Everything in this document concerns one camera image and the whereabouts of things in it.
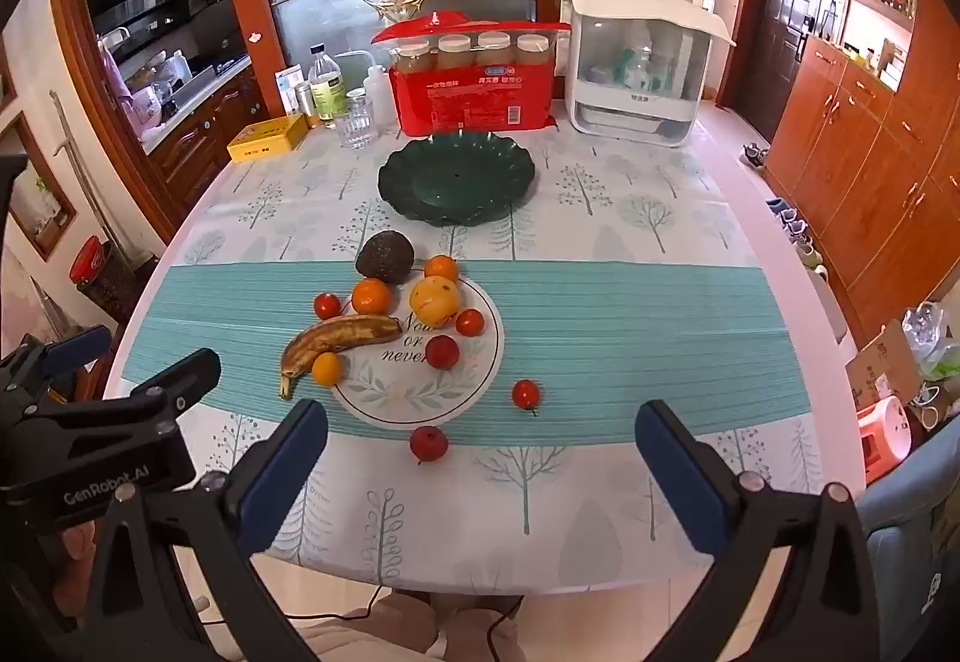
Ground wooden wall frame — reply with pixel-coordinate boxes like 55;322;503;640
0;111;77;258

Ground red plastic jar rack lid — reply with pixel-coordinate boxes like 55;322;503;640
373;11;571;44

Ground clear bottle with green label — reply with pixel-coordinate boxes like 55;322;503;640
309;45;347;130

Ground white squeeze wash bottle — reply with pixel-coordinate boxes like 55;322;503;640
335;51;396;127

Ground pink plastic stool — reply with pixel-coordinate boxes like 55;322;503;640
862;396;931;483

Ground black cable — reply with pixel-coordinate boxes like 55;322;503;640
202;587;526;662

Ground red plastic package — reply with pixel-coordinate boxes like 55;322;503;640
388;62;560;136

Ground clear ribbed glass cup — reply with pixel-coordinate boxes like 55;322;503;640
337;91;376;149

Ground light blue chair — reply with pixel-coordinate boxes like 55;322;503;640
855;437;960;662

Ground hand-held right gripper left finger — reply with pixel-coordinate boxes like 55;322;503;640
56;398;331;662

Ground dark green scalloped plate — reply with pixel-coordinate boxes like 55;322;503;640
377;133;537;228

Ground overripe brown-spotted banana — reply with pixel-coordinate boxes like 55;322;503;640
279;314;404;401

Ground dark red round fruit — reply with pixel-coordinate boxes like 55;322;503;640
425;334;461;371
409;426;449;464

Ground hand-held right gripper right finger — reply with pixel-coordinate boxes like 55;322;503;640
634;399;890;662

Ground dark avocado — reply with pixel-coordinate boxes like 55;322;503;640
355;231;416;283

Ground yellow citrus with dark spots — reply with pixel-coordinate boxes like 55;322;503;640
409;276;460;327

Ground clear plastic bag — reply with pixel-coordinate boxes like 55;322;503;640
900;302;960;378

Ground blue shoes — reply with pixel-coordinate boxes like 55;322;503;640
766;197;807;239

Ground yellow cardboard box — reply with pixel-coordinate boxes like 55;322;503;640
227;112;310;164

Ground wooden kitchen counter cabinet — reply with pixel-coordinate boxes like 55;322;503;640
139;55;267;213

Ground dark entry door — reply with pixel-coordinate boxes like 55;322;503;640
731;0;826;139

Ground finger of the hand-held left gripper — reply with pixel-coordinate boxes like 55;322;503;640
0;324;112;408
30;347;222;440

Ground wooden cabinet wall unit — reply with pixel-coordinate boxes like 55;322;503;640
765;0;960;348

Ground white carton box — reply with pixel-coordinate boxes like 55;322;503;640
274;64;307;116

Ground red round lid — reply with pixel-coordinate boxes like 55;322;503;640
70;234;106;284

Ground large mandarin orange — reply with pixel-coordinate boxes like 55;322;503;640
351;278;393;317

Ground white countertop sterilizer appliance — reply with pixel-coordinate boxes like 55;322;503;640
562;0;736;149

